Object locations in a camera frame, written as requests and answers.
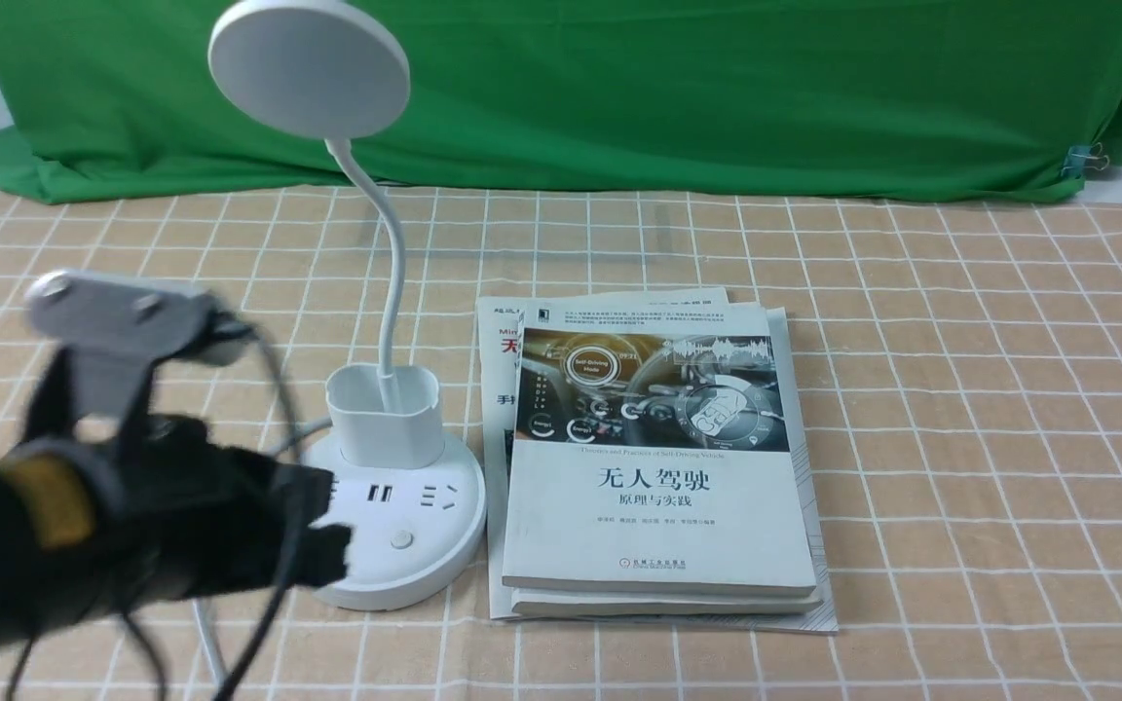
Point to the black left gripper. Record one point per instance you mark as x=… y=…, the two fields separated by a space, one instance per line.
x=202 y=520

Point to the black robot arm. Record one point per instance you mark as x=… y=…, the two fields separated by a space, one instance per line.
x=84 y=537

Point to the white desk lamp with sockets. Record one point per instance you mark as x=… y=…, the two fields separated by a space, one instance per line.
x=413 y=494

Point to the middle white book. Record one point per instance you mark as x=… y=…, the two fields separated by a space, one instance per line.
x=658 y=604

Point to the white book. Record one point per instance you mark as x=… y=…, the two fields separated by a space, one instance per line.
x=658 y=604
x=496 y=319

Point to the bottom white book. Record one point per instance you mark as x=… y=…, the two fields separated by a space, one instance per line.
x=496 y=319

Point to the top self-driving textbook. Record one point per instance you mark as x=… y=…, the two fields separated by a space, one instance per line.
x=654 y=467

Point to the green backdrop cloth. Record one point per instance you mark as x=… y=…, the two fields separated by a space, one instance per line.
x=924 y=101

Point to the tan checkered tablecloth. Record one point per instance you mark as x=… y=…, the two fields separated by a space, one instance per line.
x=961 y=379

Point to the blue binder clip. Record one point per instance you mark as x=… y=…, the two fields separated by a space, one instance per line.
x=1085 y=159

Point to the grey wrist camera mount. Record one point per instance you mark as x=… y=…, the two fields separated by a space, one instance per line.
x=111 y=334

